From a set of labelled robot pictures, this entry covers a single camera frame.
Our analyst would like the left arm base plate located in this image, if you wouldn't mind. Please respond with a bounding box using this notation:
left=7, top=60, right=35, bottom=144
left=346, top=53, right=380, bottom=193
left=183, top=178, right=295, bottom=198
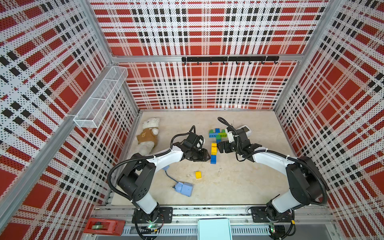
left=132, top=206, right=174, bottom=224

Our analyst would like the light blue charger with cable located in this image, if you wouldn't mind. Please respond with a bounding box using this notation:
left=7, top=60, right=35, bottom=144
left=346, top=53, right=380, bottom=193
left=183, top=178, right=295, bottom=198
left=163, top=166, right=194, bottom=197

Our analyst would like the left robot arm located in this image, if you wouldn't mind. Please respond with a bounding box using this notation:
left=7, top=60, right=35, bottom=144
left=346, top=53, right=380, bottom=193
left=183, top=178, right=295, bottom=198
left=107, top=126, right=211, bottom=222

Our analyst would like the yellow tall lego brick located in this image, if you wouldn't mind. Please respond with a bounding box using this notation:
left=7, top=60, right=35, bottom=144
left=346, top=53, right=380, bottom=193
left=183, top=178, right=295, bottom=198
left=211, top=147, right=217, bottom=156

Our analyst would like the red tool box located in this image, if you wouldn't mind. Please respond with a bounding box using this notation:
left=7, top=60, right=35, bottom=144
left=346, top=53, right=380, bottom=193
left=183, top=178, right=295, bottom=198
left=83, top=218, right=126, bottom=236

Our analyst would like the white teddy bear brown shirt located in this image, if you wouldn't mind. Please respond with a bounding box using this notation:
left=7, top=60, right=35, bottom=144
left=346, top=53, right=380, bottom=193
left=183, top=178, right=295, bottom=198
left=133, top=118, right=160, bottom=156

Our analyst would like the yellow square lego brick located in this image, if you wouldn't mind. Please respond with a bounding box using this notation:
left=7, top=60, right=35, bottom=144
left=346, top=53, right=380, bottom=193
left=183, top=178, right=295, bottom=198
left=195, top=171, right=202, bottom=179

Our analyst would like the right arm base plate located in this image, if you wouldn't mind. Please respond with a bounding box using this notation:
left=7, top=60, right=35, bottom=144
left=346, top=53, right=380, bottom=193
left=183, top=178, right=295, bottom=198
left=248, top=206, right=292, bottom=223

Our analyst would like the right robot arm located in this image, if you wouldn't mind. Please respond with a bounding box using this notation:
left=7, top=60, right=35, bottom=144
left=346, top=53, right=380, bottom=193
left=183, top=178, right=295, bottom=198
left=218, top=117, right=329, bottom=222

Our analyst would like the black hook rail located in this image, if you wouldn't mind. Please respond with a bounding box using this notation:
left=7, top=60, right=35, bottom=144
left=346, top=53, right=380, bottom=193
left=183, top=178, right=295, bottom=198
left=181, top=56, right=280, bottom=64

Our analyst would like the white wire mesh basket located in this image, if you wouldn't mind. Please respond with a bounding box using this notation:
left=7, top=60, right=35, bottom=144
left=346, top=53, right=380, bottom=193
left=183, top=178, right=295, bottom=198
left=74, top=66, right=128, bottom=129

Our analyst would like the light blue tray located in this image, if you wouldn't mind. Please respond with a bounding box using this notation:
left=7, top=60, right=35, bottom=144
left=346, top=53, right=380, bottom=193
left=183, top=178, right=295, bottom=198
left=198, top=219, right=233, bottom=240

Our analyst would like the white digital clock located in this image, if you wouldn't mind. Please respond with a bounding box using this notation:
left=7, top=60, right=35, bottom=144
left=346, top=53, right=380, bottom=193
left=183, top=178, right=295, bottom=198
left=239, top=125, right=252, bottom=137

